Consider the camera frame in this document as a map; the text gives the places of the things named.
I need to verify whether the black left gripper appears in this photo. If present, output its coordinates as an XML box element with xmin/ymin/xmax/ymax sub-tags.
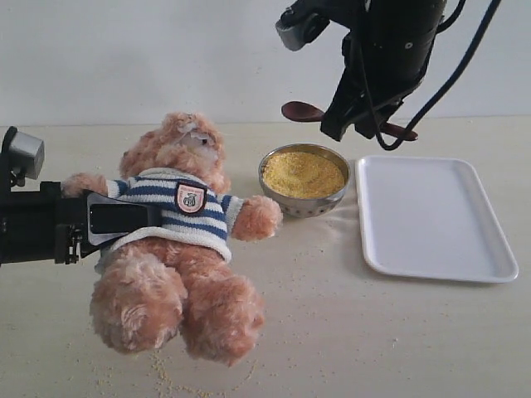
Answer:
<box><xmin>1</xmin><ymin>182</ymin><xmax>162</xmax><ymax>265</ymax></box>

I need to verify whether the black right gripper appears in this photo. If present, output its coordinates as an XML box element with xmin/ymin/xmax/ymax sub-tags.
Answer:
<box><xmin>320</xmin><ymin>1</ymin><xmax>445</xmax><ymax>142</ymax></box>

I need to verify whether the dark red wooden spoon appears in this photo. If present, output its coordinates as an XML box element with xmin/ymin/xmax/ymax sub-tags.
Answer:
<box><xmin>280</xmin><ymin>100</ymin><xmax>405</xmax><ymax>138</ymax></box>

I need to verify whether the brown teddy bear striped sweater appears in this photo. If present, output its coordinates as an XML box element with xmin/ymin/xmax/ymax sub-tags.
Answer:
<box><xmin>61</xmin><ymin>111</ymin><xmax>283</xmax><ymax>366</ymax></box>

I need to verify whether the steel bowl of millet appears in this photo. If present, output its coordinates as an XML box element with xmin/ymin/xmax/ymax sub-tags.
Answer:
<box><xmin>258</xmin><ymin>143</ymin><xmax>351</xmax><ymax>218</ymax></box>

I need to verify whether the white plastic tray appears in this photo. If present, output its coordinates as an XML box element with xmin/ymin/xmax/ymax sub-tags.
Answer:
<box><xmin>355</xmin><ymin>155</ymin><xmax>519</xmax><ymax>284</ymax></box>

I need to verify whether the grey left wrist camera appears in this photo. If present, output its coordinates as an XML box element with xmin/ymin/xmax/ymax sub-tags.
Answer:
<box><xmin>1</xmin><ymin>126</ymin><xmax>45</xmax><ymax>191</ymax></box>

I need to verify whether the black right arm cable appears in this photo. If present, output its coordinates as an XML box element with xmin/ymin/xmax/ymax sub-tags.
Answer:
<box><xmin>352</xmin><ymin>0</ymin><xmax>503</xmax><ymax>151</ymax></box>

